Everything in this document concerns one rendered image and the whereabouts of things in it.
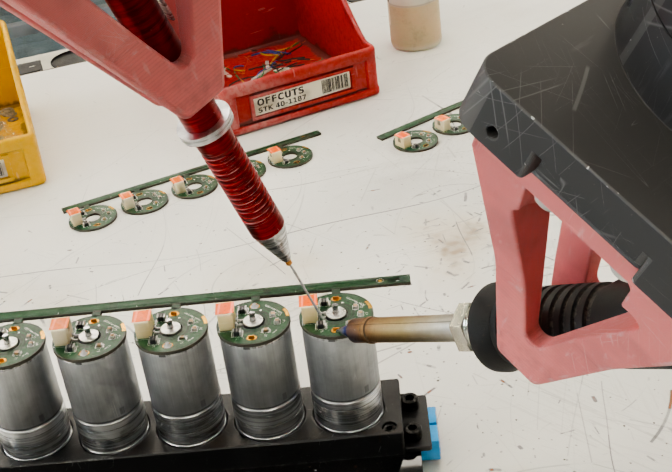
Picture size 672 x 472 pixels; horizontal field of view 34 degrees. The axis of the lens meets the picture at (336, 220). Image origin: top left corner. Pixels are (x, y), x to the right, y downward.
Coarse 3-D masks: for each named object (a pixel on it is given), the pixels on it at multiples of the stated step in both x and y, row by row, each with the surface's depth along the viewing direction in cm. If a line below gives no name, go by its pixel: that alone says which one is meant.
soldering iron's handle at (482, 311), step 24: (552, 288) 28; (576, 288) 28; (600, 288) 27; (624, 288) 26; (480, 312) 29; (552, 312) 28; (576, 312) 27; (600, 312) 26; (624, 312) 26; (480, 336) 29; (552, 336) 28; (480, 360) 30; (504, 360) 29
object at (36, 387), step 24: (0, 360) 37; (48, 360) 38; (0, 384) 37; (24, 384) 37; (48, 384) 38; (0, 408) 38; (24, 408) 38; (48, 408) 38; (0, 432) 38; (24, 432) 38; (48, 432) 38; (72, 432) 40; (24, 456) 39
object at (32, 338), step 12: (12, 324) 39; (24, 324) 39; (0, 336) 38; (12, 336) 38; (24, 336) 38; (36, 336) 38; (24, 348) 37; (36, 348) 37; (12, 360) 37; (24, 360) 37
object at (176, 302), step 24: (264, 288) 39; (288, 288) 39; (312, 288) 39; (336, 288) 38; (360, 288) 38; (0, 312) 39; (24, 312) 39; (48, 312) 39; (72, 312) 39; (96, 312) 39
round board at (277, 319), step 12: (264, 300) 38; (240, 312) 38; (264, 312) 38; (276, 312) 38; (288, 312) 37; (216, 324) 37; (264, 324) 37; (276, 324) 37; (288, 324) 37; (228, 336) 37; (240, 336) 37; (264, 336) 36; (276, 336) 36
